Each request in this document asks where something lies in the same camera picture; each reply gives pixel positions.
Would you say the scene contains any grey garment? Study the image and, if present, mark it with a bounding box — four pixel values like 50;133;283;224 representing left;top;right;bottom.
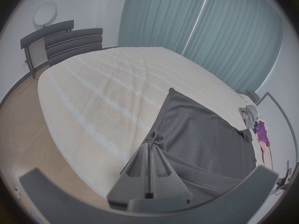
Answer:
238;105;259;128

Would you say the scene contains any white printed pillow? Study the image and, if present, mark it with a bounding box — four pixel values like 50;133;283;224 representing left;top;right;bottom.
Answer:
241;95;252;108

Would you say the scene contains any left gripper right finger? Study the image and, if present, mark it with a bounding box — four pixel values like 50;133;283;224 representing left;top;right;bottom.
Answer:
149;144;192;204

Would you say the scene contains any black dressing table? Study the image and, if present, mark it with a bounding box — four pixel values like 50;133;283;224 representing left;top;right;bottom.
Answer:
20;20;75;79

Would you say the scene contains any round white mirror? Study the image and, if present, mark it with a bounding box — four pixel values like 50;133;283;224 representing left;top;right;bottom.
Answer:
33;2;58;28

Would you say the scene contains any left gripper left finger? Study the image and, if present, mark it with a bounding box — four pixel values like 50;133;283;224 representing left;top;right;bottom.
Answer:
107;143;149;210

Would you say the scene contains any purple satin garment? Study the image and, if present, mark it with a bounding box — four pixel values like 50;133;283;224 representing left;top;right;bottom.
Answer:
256;121;271;166

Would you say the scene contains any grey bedside table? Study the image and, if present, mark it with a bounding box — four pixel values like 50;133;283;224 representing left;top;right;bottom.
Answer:
236;89;260;103

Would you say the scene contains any blue-green curtain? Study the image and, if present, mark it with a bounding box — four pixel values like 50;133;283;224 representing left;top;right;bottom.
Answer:
117;0;212;55
182;0;284;93

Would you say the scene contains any bed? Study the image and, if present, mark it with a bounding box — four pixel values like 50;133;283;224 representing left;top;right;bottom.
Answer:
37;46;294;203

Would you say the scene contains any black T-shirt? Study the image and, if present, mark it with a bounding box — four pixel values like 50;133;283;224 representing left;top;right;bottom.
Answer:
140;88;257;205

